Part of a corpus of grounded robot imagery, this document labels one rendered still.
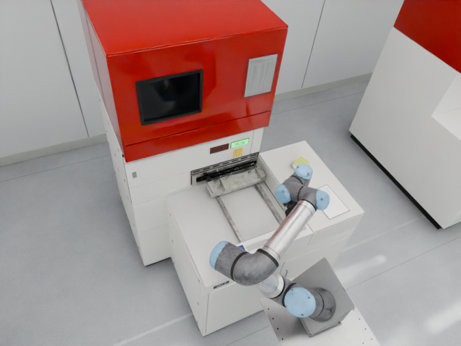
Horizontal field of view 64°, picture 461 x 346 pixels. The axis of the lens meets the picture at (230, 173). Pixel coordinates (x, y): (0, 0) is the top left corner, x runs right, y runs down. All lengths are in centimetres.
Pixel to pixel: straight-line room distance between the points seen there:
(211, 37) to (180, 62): 17
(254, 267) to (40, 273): 207
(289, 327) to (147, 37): 144
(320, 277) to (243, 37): 115
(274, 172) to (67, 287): 169
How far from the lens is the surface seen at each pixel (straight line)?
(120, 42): 160
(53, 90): 344
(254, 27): 174
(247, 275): 133
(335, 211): 215
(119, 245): 307
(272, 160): 230
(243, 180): 227
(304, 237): 202
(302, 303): 167
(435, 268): 349
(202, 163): 217
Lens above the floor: 259
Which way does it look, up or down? 48 degrees down
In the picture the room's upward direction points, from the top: 7 degrees clockwise
